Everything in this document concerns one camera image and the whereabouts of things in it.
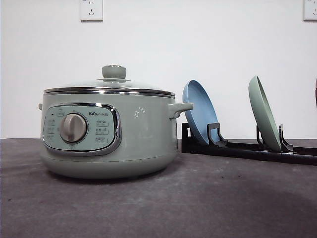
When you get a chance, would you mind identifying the white wall socket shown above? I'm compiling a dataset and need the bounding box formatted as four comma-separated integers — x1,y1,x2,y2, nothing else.
301,0,317,24
80,0,104,23

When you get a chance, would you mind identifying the white wall socket left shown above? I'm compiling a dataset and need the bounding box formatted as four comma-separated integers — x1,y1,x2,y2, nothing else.
80,0,104,23

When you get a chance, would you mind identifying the white wall socket right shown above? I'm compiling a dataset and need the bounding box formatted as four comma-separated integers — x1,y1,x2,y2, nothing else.
301,0,317,24

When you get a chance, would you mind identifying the green electric steamer pot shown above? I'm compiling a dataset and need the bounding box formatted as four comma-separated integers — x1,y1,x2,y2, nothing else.
38,94,193,179

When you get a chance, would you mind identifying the green plate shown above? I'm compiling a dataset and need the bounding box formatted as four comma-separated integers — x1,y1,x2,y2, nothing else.
248,75,280,152

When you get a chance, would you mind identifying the glass steamer lid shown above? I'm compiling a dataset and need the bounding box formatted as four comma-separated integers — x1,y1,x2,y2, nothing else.
44,64,175,97

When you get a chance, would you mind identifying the black plate rack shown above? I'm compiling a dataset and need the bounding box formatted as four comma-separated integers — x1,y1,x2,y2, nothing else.
182,123,317,166

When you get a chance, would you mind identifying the blue plate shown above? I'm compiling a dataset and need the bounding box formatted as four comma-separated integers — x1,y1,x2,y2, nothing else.
182,79,218,144

